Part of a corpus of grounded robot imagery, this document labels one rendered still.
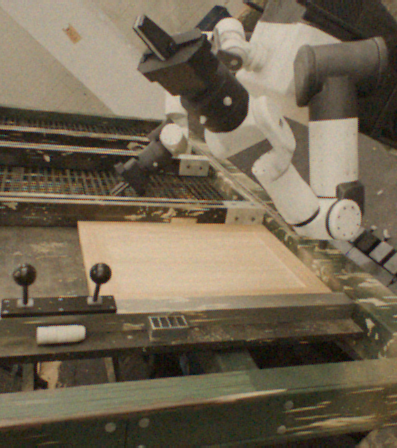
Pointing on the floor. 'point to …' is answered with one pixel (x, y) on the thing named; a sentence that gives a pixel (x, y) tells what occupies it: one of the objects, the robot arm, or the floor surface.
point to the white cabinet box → (92, 53)
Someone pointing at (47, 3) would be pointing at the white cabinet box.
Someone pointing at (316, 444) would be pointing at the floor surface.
